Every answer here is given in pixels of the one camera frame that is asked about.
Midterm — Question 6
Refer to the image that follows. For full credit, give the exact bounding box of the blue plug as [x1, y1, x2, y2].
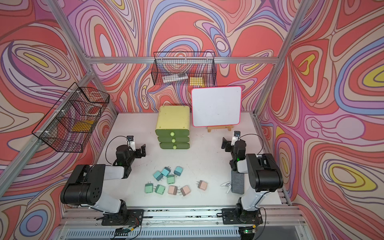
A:
[161, 167, 171, 177]
[153, 171, 164, 181]
[174, 166, 184, 177]

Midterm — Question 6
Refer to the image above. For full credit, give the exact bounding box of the yellow green drawer cabinet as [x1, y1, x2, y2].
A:
[155, 106, 190, 150]

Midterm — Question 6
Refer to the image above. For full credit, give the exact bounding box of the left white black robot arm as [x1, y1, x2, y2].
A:
[60, 145, 146, 228]

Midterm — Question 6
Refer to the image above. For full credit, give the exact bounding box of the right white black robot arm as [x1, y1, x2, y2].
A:
[220, 137, 284, 226]

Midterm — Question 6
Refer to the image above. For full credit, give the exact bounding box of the wooden whiteboard stand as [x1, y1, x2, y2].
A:
[207, 125, 234, 133]

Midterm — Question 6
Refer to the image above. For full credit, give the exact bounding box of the grey felt eraser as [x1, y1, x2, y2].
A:
[231, 171, 245, 195]

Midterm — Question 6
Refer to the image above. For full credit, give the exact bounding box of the green plug far left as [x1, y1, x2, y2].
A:
[145, 183, 154, 194]

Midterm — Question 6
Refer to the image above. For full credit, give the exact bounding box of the green plug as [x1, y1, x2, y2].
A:
[167, 175, 176, 185]
[155, 185, 166, 195]
[145, 183, 154, 194]

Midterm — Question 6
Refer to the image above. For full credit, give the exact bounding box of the white plastic clip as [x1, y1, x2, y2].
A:
[221, 181, 232, 194]

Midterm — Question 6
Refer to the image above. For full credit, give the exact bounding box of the green plug upper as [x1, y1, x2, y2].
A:
[167, 175, 176, 185]

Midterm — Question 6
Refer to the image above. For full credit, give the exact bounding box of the pink framed whiteboard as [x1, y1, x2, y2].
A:
[191, 87, 242, 127]

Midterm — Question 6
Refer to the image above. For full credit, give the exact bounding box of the green plug lower middle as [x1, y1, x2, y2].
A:
[155, 185, 166, 195]

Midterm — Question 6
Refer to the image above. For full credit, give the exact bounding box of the pink plug right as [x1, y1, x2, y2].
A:
[197, 180, 208, 191]

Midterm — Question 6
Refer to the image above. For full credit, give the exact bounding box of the pink plug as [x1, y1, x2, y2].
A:
[168, 186, 179, 196]
[197, 180, 208, 191]
[180, 185, 191, 197]

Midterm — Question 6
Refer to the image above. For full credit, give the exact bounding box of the pink plug left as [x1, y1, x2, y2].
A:
[168, 186, 179, 196]

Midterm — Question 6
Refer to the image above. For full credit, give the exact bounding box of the pink plug middle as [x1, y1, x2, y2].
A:
[180, 185, 191, 197]

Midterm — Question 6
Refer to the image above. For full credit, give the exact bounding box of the yellow item in left basket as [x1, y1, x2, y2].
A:
[71, 120, 94, 133]

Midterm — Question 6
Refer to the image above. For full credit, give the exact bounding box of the yellow block in back basket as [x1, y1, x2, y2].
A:
[190, 77, 206, 88]

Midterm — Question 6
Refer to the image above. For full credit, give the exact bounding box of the grey box in back basket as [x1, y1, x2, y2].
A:
[162, 73, 189, 84]

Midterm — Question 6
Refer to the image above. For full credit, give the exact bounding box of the green circuit board left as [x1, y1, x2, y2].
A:
[114, 228, 135, 237]

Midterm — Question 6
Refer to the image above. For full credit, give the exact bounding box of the green circuit board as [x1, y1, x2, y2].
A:
[239, 225, 258, 235]
[114, 228, 135, 237]

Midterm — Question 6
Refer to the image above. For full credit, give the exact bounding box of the green circuit board right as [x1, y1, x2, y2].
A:
[239, 225, 258, 235]

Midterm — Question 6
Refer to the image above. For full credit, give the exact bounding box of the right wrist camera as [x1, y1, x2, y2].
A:
[231, 131, 241, 146]

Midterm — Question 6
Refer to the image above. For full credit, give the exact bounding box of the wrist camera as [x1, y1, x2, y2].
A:
[231, 131, 241, 146]
[126, 135, 136, 151]

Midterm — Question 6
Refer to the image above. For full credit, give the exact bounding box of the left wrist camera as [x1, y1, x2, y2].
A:
[126, 135, 136, 151]

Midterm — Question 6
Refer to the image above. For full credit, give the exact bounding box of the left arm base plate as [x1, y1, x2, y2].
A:
[101, 209, 144, 226]

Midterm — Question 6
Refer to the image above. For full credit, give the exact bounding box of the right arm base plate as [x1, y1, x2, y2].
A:
[221, 209, 264, 226]

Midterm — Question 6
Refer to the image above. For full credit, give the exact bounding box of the left black wire basket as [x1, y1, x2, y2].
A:
[32, 83, 110, 153]

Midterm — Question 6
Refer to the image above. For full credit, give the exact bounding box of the black wire basket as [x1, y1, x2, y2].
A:
[32, 83, 110, 153]
[151, 51, 217, 88]

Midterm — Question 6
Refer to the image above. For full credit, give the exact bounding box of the back black wire basket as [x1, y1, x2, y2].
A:
[151, 51, 217, 88]

